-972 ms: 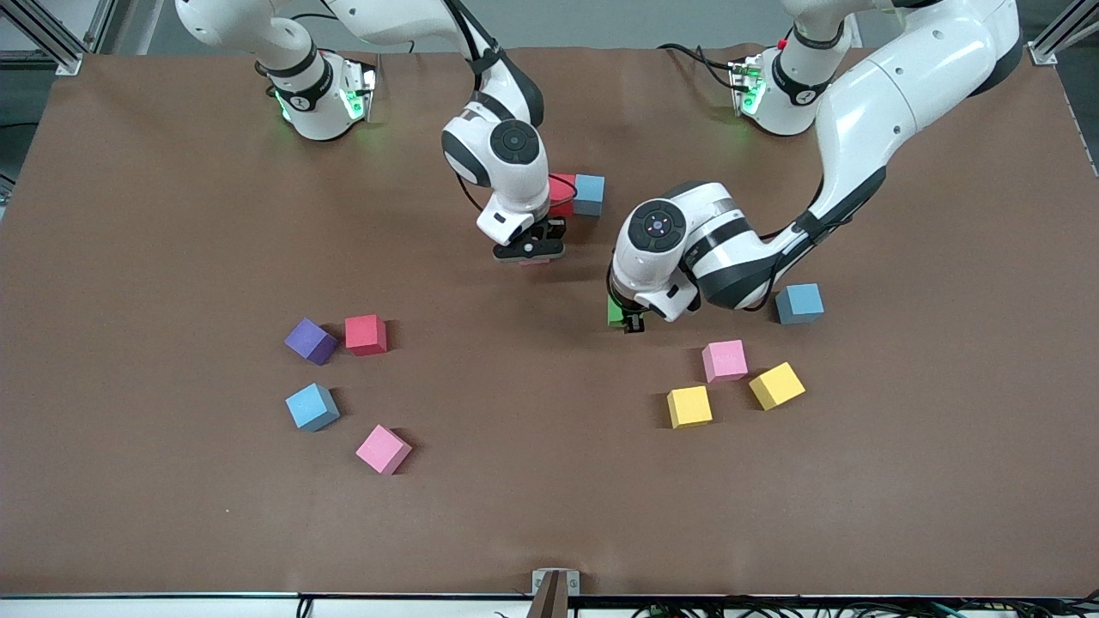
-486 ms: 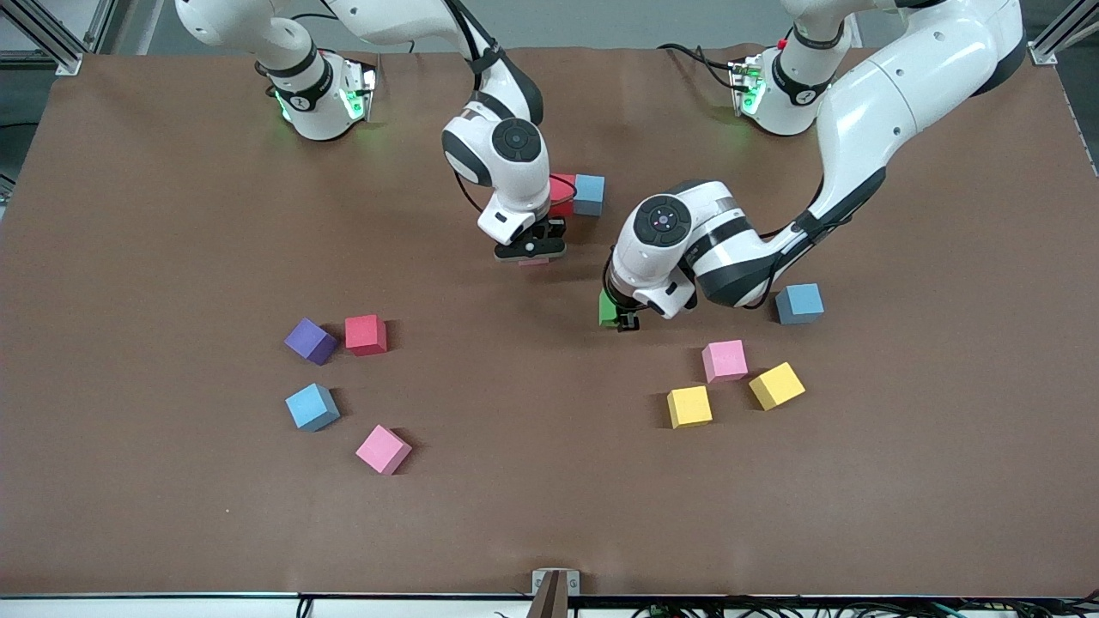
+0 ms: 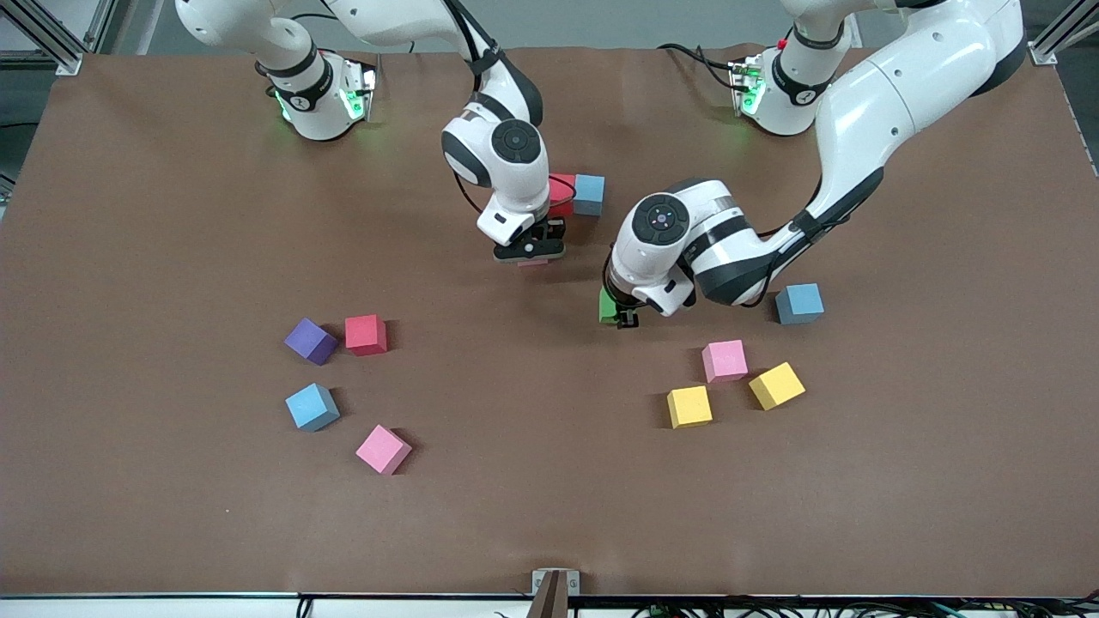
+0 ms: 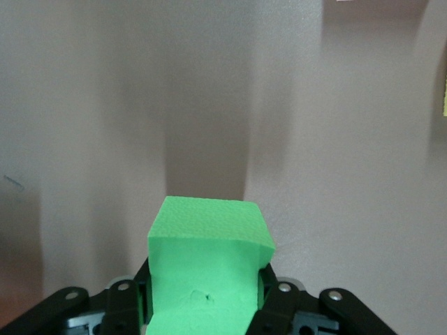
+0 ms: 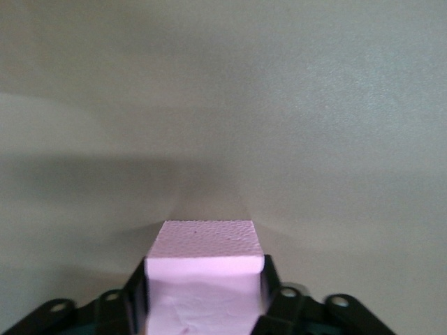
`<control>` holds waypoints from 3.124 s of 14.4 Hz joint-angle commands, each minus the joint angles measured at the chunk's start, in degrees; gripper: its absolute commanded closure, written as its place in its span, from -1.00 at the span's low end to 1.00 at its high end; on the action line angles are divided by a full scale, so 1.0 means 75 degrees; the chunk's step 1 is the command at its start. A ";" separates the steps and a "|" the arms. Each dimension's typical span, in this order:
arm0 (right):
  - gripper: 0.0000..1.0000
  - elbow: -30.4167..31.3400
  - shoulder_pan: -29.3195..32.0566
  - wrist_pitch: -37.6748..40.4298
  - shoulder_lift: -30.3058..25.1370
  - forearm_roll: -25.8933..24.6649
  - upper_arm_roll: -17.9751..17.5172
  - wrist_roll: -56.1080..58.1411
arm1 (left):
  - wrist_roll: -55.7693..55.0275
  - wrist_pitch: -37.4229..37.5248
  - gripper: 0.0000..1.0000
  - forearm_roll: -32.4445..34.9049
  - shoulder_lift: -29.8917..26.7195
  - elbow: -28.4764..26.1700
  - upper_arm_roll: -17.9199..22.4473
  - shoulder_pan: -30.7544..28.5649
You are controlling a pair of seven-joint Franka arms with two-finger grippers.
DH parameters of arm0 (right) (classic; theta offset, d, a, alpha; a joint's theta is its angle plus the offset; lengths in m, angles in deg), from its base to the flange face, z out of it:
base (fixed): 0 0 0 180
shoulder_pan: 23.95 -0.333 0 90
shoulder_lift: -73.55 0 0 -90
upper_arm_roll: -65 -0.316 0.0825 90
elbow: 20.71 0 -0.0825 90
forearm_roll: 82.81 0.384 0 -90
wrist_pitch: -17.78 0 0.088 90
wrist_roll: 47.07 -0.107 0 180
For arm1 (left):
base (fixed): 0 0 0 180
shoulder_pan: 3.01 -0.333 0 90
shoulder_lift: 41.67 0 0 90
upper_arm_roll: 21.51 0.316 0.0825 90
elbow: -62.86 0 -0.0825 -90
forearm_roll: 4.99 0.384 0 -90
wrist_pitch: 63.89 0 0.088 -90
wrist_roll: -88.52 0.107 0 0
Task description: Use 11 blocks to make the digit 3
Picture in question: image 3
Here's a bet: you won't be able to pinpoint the blue foam cube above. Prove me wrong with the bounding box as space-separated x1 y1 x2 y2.
573 174 606 217
285 382 342 433
774 282 825 326

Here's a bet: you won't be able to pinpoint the yellow foam cube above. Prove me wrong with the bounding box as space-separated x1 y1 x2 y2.
748 360 807 412
666 385 714 430

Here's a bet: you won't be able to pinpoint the table cover sheet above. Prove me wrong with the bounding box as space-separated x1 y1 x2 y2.
0 45 1099 597

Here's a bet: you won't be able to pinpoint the purple foam cube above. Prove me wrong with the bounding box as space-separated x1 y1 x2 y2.
284 317 339 367

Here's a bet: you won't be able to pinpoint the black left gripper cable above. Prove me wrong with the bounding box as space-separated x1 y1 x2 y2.
756 176 827 239

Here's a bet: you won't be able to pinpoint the black left base cable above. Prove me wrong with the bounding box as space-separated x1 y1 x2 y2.
658 41 741 94

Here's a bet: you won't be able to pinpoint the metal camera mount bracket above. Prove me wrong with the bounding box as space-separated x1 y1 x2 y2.
531 567 581 618

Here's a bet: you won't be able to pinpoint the tangled black cables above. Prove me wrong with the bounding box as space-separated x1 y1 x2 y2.
631 599 1099 618

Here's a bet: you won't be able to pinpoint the aluminium frame post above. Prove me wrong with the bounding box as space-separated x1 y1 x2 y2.
1028 0 1099 67
0 0 117 76

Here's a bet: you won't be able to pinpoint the white table edge rail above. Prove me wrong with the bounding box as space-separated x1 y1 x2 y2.
0 592 1099 618

